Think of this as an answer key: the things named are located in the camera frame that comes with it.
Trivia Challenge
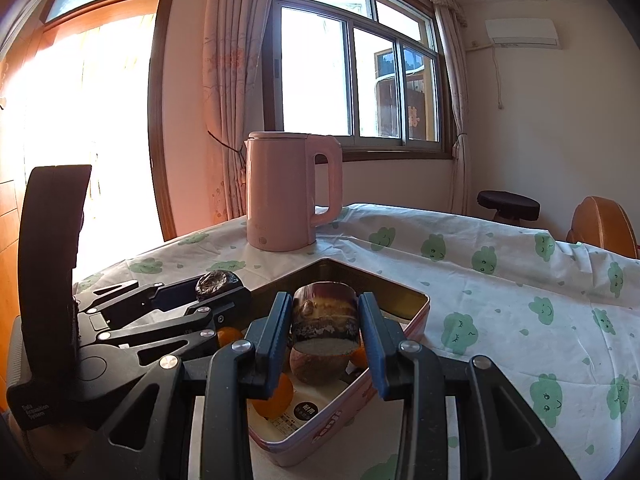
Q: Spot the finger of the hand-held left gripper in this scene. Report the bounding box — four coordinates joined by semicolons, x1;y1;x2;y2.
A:
74;279;202;329
96;286;254;344

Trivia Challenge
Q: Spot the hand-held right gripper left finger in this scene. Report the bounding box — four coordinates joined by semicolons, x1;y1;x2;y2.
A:
65;291;295;480

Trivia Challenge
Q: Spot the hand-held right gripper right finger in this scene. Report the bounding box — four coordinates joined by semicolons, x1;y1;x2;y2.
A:
356;291;581;480

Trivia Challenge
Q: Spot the dark chocolate pastry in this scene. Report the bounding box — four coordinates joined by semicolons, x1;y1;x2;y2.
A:
196;270;240;303

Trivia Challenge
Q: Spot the brown round fruit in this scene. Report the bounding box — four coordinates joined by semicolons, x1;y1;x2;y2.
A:
289;345;353;387

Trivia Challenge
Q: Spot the dark round cake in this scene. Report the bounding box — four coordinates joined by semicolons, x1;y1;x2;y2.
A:
291;282;362;356

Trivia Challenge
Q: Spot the pink metal tin box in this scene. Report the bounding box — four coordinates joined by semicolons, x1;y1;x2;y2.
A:
247;258;431;468

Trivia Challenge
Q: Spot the printed paper leaflet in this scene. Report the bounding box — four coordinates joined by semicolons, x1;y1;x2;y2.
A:
257;382;366;443

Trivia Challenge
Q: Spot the pink electric kettle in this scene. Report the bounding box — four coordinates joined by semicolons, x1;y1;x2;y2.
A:
244;131;344;252

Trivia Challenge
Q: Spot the white green-patterned tablecloth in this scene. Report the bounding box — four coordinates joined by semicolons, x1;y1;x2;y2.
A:
75;202;640;480

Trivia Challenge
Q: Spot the dark round stool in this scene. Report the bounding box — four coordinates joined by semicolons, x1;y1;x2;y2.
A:
476;190;542;223

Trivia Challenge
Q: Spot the pink floral curtain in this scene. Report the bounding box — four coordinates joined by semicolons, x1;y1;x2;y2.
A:
202;0;278;226

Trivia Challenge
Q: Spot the sliding glass window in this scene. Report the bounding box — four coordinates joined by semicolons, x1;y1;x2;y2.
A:
262;0;453;161

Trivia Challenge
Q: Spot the beige tied curtain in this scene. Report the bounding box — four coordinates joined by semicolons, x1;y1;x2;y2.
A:
432;5;473;216

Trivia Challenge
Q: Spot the brown leather armchair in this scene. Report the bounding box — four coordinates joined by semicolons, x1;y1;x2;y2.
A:
566;196;640;261

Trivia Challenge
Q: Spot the white air conditioner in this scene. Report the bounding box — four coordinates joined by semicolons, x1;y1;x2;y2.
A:
485;18;559;50

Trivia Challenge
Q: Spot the wooden door frame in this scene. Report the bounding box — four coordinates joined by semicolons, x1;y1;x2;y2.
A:
0;0;177;311

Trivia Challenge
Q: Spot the white air conditioner cord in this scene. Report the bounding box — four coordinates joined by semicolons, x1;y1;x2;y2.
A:
492;47;504;109

